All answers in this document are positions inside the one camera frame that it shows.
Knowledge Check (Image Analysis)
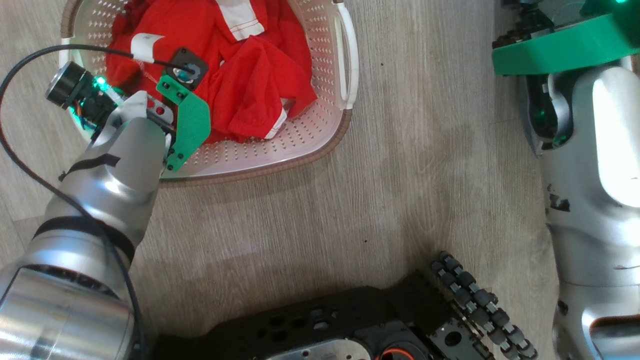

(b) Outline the white perforated basket brown rim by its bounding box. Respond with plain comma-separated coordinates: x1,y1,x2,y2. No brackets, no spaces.
59,0,360,187

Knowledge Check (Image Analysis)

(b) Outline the black grey omni wheel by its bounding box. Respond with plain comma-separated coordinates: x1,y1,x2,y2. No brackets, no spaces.
431,251,539,360

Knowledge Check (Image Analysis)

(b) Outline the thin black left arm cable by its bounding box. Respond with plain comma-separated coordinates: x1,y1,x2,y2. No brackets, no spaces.
0,44,195,360

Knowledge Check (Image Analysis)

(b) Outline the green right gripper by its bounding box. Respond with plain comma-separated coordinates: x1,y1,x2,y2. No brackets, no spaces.
491,0,640,77

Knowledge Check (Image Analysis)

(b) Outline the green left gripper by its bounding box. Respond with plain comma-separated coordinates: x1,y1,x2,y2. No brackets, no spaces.
156,47,212,172

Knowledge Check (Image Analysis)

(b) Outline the red garment with white trim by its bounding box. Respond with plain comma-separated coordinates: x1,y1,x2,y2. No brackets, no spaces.
105,0,318,145

